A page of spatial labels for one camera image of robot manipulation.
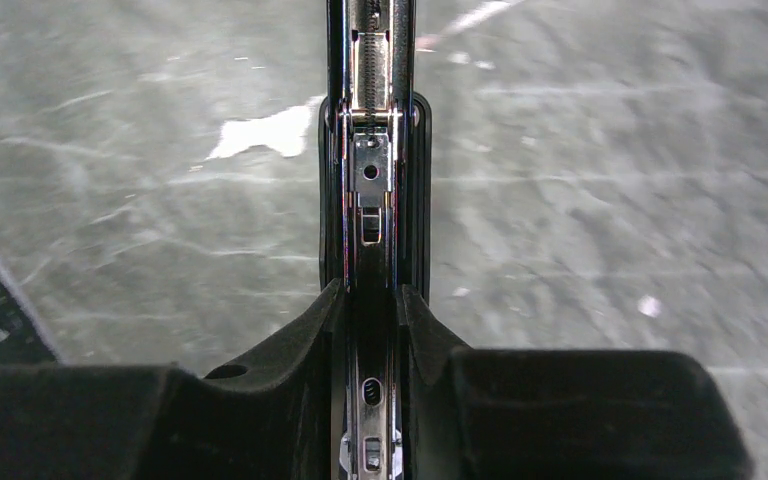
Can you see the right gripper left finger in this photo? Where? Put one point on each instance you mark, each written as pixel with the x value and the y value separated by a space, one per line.
pixel 263 415

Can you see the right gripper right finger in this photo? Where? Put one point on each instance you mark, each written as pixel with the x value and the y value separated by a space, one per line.
pixel 558 414

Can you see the black stapler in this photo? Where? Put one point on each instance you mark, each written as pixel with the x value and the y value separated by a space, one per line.
pixel 372 177

